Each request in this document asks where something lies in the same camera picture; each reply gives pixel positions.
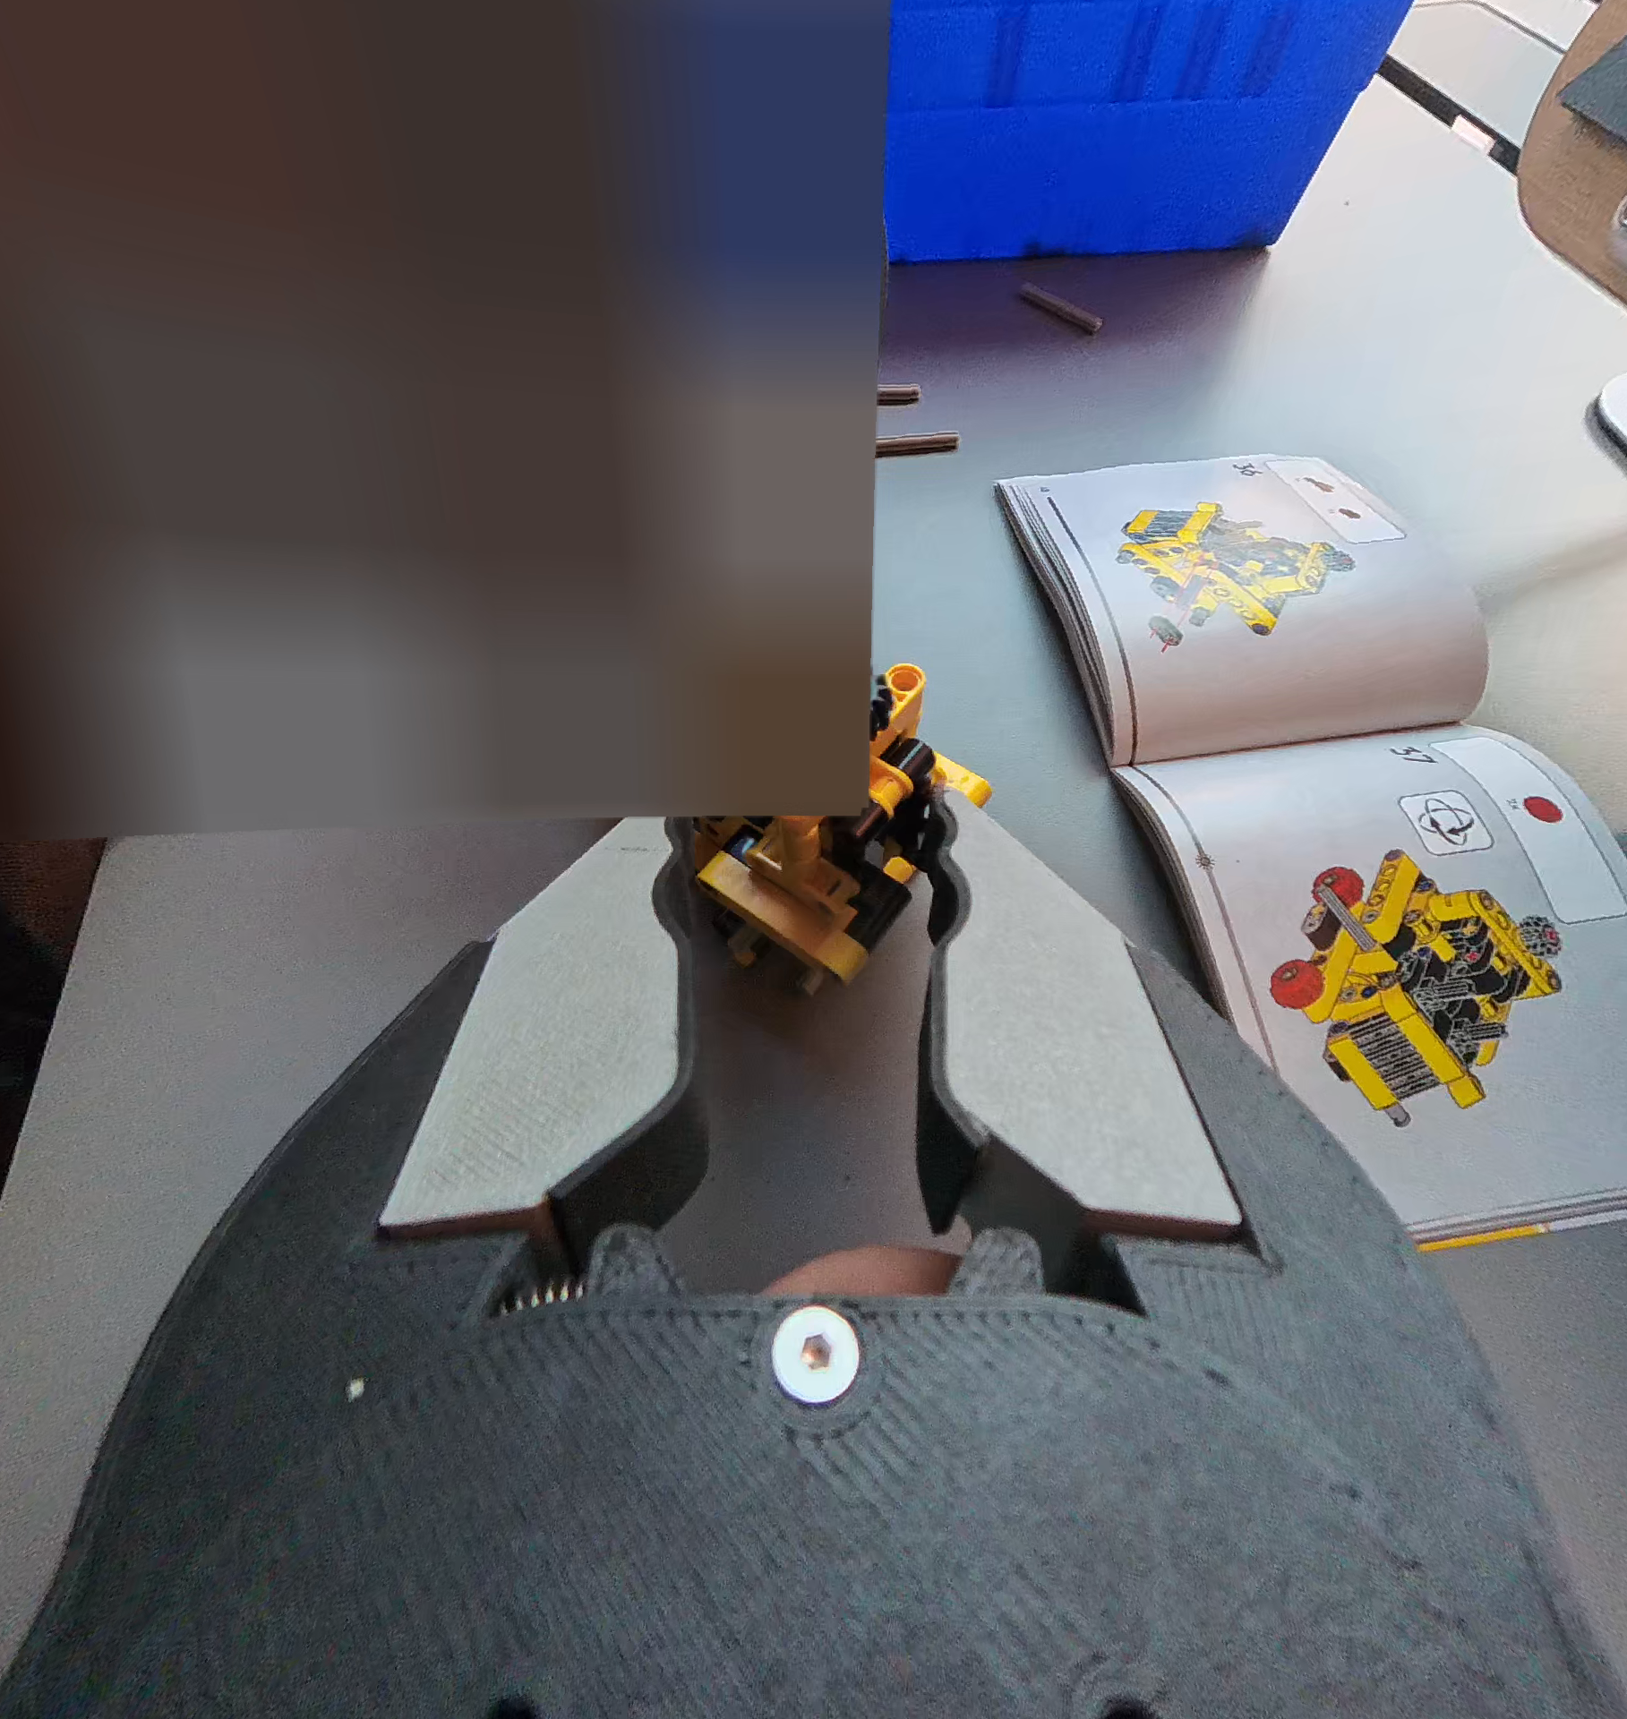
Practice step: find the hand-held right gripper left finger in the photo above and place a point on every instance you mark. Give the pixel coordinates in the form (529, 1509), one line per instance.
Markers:
(544, 1048)

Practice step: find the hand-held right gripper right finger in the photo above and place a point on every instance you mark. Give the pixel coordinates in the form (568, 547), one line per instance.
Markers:
(1082, 1061)

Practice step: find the yellow and black lego model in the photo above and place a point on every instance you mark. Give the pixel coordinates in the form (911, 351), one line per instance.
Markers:
(799, 887)

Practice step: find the open lego instruction booklet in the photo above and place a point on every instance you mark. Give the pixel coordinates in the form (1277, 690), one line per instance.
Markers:
(1311, 645)

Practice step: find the person's brown clothing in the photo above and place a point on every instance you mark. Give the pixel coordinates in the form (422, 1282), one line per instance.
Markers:
(8, 1020)

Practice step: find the blue plastic bin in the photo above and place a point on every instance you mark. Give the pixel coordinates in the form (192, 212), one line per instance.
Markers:
(1108, 133)

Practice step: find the wooden clipboard with metal clip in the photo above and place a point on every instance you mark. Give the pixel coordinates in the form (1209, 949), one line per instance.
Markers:
(1579, 201)

